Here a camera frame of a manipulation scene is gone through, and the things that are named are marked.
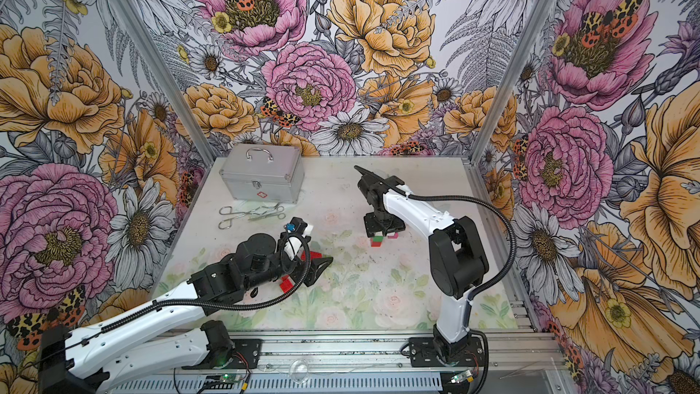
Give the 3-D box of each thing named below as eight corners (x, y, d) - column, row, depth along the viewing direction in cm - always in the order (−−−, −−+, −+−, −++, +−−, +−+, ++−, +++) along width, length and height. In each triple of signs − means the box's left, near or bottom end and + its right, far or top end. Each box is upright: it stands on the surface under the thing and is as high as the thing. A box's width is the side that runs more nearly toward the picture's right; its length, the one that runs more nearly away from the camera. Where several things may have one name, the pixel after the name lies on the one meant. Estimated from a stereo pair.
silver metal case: (234, 203, 108) (217, 173, 95) (252, 154, 126) (239, 123, 113) (299, 203, 108) (291, 173, 95) (307, 154, 126) (301, 123, 113)
